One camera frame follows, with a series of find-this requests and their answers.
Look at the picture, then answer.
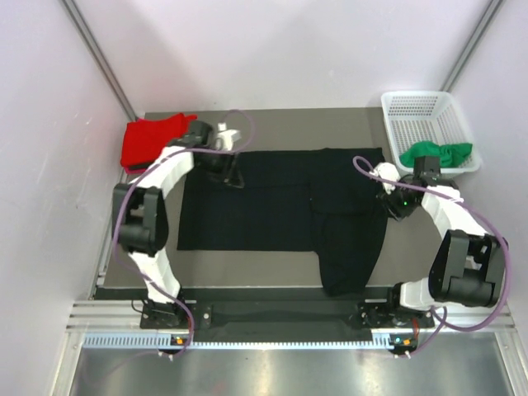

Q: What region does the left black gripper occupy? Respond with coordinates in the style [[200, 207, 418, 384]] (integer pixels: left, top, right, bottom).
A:
[[196, 148, 243, 189]]

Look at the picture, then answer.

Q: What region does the black t shirt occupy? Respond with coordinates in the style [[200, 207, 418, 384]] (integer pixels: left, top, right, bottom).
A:
[[177, 148, 388, 296]]

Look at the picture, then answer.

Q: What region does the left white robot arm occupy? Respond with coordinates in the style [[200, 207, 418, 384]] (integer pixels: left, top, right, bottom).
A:
[[112, 120, 243, 329]]

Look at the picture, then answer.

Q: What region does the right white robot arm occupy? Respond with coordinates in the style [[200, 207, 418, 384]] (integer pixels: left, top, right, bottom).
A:
[[370, 156, 511, 332]]

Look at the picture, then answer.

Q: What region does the green crumpled t shirt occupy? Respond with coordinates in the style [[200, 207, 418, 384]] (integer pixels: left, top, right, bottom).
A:
[[399, 140, 473, 168]]

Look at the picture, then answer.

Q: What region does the white plastic basket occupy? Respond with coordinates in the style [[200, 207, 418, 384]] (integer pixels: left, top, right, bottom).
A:
[[380, 91, 474, 176]]

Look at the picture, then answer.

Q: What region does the folded red t shirt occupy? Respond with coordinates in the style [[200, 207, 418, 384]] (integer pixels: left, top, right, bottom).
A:
[[120, 113, 197, 168]]

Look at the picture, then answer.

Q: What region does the folded pink t shirt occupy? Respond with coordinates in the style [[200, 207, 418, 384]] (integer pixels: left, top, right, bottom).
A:
[[124, 164, 149, 175]]

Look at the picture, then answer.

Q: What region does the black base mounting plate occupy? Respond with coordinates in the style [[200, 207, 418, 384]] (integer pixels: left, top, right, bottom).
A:
[[139, 300, 438, 342]]

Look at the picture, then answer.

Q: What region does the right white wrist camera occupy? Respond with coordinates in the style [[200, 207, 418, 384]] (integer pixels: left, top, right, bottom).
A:
[[370, 163, 400, 195]]

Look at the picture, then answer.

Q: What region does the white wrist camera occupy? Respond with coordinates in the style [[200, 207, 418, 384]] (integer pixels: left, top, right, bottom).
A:
[[214, 122, 241, 152], [370, 163, 400, 195]]

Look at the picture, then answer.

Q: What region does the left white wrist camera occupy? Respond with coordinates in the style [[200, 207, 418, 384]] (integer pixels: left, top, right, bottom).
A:
[[214, 122, 241, 152]]

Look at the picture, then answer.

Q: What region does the aluminium front rail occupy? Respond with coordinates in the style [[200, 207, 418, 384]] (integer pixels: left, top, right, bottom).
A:
[[65, 298, 516, 331]]

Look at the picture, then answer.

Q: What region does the slotted grey cable duct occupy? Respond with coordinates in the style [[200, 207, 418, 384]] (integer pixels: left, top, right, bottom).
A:
[[82, 332, 414, 351]]

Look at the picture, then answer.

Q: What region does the right aluminium corner post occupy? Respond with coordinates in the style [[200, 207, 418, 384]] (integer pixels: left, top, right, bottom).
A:
[[440, 0, 506, 92]]

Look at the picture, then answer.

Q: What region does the aluminium corner post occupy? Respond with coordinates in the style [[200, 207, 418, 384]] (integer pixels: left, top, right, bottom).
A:
[[59, 0, 138, 121], [440, 0, 506, 92]]

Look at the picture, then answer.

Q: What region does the left aluminium corner post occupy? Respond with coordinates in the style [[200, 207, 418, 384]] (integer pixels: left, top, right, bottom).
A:
[[59, 0, 138, 121]]

